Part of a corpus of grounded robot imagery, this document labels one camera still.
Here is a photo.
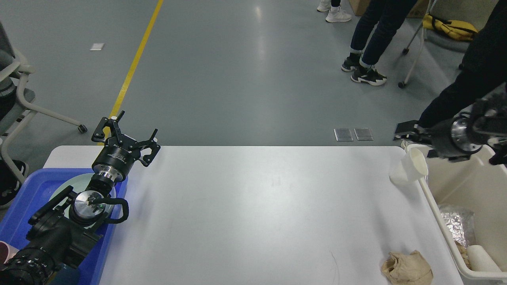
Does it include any right floor plate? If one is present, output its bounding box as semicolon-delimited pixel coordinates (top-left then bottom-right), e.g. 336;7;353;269
354;128;374;141

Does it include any floor plate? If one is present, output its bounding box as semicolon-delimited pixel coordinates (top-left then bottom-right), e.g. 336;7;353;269
334;128;354;141
354;128;374;141

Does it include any cardboard box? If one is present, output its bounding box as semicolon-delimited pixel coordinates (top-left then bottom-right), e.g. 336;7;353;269
349;0;430;18

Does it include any person with black sneakers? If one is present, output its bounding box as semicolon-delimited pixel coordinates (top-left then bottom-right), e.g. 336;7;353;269
341;0;416;86

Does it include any left floor plate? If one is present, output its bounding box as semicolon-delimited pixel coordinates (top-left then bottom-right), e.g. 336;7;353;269
334;128;354;141

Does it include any person with beige sneakers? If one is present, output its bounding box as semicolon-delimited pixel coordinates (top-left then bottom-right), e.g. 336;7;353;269
418;0;507;128

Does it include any yellow bag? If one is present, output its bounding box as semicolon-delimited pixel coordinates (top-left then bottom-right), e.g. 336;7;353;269
422;14;479;42

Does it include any crumpled brown paper bag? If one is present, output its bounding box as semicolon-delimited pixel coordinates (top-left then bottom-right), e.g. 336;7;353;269
381;250;433;285

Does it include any green plate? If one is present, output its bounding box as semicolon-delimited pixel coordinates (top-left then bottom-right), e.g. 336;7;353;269
49;173;114;229

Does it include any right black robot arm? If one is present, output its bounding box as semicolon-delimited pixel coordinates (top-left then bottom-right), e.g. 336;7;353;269
393;92;507;165

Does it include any beige plastic bin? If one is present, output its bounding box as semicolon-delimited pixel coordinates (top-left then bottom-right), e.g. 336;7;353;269
419;146;507;285

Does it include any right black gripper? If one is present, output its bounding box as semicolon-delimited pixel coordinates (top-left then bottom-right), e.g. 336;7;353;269
393;117;483;163

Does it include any left grey office chair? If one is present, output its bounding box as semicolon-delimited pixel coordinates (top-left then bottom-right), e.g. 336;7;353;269
0;26;87;184

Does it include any foil tray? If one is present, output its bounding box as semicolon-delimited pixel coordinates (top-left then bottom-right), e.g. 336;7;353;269
438;204;477;248

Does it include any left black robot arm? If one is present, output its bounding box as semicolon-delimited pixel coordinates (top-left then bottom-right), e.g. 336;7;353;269
1;111;161;285

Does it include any blue plastic tray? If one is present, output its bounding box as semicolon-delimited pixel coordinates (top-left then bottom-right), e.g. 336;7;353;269
0;168;116;285

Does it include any person with white shoes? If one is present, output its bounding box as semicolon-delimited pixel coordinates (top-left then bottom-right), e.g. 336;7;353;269
317;0;352;23

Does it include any pink mug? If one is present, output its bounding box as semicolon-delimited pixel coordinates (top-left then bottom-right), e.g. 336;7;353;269
0;241;19;264

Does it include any white paper cup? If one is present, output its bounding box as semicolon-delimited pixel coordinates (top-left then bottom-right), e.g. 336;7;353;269
389;148;429;186
467;245;502;272

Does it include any seated person grey sweater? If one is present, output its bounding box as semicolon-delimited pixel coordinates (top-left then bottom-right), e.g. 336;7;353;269
0;51;23;209

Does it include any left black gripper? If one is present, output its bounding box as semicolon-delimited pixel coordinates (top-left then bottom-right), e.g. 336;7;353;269
91;110;161;186

